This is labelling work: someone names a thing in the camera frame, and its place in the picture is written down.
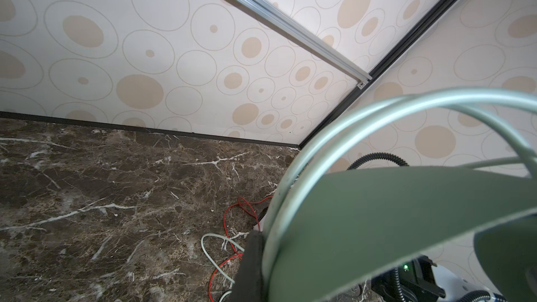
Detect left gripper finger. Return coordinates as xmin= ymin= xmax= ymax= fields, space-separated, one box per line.
xmin=229 ymin=231 xmax=267 ymax=302

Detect mint green headphone cable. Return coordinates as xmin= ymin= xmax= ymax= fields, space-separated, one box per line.
xmin=200 ymin=233 xmax=246 ymax=302

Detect red headphone cable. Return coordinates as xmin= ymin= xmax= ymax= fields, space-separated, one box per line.
xmin=208 ymin=195 xmax=274 ymax=302

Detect black vertical frame post right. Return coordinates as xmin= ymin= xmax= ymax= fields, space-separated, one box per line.
xmin=298 ymin=0 xmax=459 ymax=149

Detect mint green headphones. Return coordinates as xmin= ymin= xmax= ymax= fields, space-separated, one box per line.
xmin=262 ymin=88 xmax=536 ymax=301

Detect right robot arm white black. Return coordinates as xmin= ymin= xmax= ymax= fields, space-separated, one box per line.
xmin=371 ymin=255 xmax=506 ymax=301

